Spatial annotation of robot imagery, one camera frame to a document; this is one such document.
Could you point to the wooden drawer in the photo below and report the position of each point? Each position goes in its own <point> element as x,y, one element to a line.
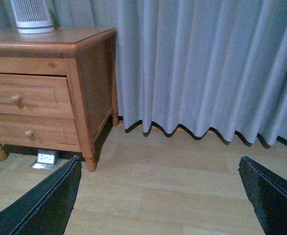
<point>39,132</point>
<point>33,95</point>

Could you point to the floor power socket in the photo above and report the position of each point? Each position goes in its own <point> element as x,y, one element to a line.
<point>46,159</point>

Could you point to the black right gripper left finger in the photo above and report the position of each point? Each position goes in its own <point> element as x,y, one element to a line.
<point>46,208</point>

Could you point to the grey curtain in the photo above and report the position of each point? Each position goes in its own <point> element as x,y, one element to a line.
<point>202,64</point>

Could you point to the white air purifier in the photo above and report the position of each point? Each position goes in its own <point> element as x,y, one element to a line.
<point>32,16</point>

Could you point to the wooden nightstand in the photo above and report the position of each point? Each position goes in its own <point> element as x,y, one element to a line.
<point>85,57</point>

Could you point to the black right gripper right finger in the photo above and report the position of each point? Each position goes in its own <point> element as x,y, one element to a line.
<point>267,192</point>

